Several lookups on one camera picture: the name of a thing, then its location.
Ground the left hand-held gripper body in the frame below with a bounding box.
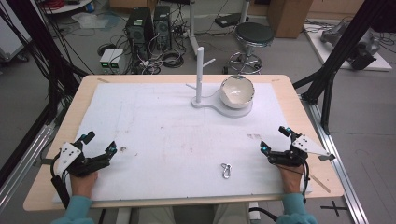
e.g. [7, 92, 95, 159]
[55, 141, 112, 178]

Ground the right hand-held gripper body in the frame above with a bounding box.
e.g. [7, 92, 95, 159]
[267, 133, 337, 168]

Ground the person's left hand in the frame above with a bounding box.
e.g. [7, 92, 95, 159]
[68, 171, 99, 199]

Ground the person's right hand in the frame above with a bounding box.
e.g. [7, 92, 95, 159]
[277, 163, 305, 195]

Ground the silver carabiner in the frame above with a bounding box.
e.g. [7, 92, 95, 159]
[220, 162, 233, 180]

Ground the white bowl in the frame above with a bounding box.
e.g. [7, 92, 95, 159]
[219, 75, 256, 110]

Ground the white foam mat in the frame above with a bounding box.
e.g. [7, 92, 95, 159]
[51, 81, 313, 203]

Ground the white power supply unit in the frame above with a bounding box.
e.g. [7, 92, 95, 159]
[99, 49, 116, 75]
[109, 49, 126, 75]

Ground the white peg stand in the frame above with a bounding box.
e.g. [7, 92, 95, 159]
[185, 46, 254, 119]

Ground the black round stool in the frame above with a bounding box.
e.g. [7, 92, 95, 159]
[228, 21, 276, 76]

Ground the white platform with grey equipment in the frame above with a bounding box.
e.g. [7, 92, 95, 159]
[303, 19, 393, 73]

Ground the brown cardboard box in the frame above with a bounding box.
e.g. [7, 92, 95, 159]
[266, 0, 315, 39]

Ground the clear plastic sheet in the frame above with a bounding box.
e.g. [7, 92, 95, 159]
[71, 11, 120, 32]

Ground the large black computer tower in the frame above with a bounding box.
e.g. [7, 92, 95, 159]
[125, 7, 154, 61]

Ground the flat black box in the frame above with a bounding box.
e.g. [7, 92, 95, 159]
[214, 13, 250, 29]

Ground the small black computer tower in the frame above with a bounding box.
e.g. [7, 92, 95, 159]
[152, 5, 173, 49]

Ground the round white table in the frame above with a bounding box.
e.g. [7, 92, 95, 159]
[42, 0, 95, 15]

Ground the white table leg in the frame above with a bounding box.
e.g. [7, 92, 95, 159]
[187, 0, 201, 58]

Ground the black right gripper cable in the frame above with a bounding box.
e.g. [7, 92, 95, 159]
[299, 161, 313, 205]

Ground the aluminium floor rail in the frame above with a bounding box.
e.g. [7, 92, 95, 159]
[299, 92, 371, 224]
[0, 123, 58, 214]

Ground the black cable with white plug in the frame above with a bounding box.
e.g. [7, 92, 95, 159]
[248, 202, 278, 222]

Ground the black metal frame stand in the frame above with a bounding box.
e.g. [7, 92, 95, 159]
[0, 0, 90, 188]
[292, 0, 396, 135]

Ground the coiled black cable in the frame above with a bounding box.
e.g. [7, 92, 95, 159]
[161, 49, 185, 69]

